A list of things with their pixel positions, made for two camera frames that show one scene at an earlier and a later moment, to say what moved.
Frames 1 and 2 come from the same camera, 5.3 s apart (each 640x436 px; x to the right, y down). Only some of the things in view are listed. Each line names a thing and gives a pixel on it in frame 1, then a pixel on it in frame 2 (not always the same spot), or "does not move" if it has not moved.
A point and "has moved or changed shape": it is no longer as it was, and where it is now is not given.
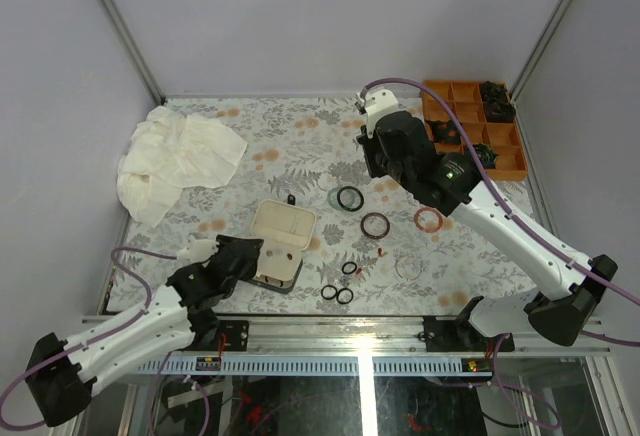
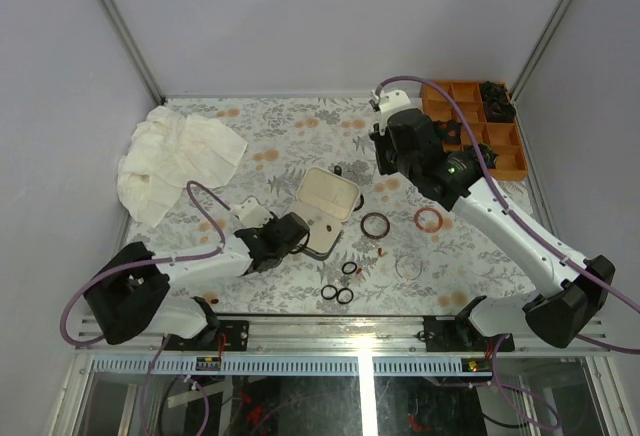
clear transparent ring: [405, 257] does not move
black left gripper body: [224, 244] to [271, 224]
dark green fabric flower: [486, 155] does not move
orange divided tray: [503, 138] does not move
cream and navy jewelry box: [286, 227] has moved or changed shape
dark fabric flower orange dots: [444, 132] does not move
